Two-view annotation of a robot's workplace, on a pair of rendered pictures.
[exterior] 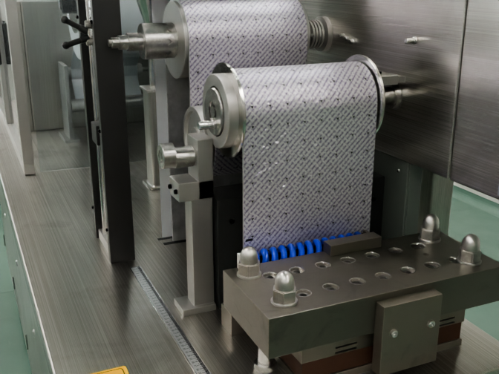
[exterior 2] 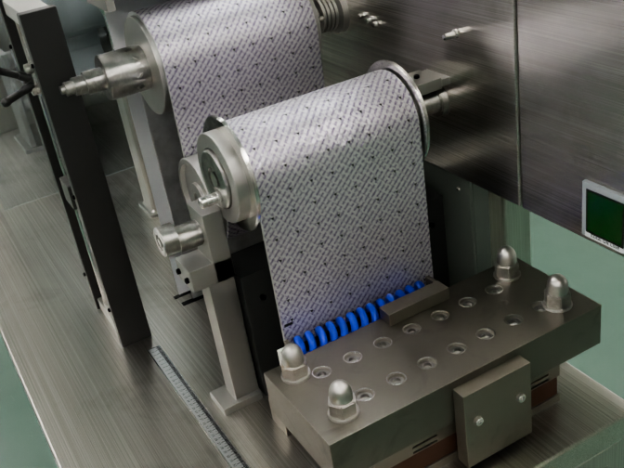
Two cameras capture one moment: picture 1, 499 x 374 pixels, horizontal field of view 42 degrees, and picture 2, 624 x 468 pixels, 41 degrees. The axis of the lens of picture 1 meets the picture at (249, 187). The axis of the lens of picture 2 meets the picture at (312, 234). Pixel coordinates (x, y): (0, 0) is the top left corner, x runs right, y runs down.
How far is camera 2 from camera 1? 0.22 m
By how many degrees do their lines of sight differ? 10
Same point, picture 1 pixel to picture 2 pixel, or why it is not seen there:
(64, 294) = (74, 408)
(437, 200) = not seen: hidden behind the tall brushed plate
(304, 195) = (346, 256)
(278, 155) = (306, 220)
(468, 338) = (567, 389)
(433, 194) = not seen: hidden behind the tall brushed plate
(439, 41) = (487, 39)
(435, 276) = (519, 338)
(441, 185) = not seen: hidden behind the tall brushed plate
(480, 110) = (549, 129)
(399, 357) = (488, 442)
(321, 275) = (383, 361)
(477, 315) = (580, 258)
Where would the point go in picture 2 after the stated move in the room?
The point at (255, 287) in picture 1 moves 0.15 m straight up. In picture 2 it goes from (306, 395) to (286, 288)
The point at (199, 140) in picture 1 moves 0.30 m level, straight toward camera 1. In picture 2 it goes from (204, 215) to (225, 357)
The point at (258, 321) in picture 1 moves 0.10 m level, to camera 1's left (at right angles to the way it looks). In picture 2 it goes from (318, 443) to (228, 459)
